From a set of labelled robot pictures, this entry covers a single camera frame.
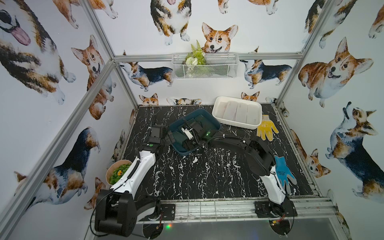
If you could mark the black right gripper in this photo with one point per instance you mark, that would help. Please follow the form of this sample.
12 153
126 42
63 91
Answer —
186 144

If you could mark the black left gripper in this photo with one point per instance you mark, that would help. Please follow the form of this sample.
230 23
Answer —
154 131

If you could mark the teal plastic storage box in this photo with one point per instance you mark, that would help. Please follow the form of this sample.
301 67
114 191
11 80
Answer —
197 115

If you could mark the white plastic storage box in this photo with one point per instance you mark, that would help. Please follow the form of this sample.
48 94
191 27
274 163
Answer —
234 123

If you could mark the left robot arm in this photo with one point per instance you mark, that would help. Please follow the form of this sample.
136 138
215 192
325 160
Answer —
116 211

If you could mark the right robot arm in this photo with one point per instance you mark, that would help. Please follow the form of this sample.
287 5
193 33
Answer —
255 152

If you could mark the bowl with green salad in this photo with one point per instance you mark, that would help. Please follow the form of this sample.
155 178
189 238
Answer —
117 170

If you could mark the artificial fern plant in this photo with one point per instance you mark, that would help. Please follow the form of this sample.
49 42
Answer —
195 62

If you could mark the blue grey work glove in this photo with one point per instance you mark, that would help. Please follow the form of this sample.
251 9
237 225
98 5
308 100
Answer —
285 176

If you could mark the white wire wall basket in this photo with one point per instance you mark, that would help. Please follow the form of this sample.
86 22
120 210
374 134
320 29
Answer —
209 66

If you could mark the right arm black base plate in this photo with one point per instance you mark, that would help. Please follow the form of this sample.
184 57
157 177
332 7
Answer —
268 209

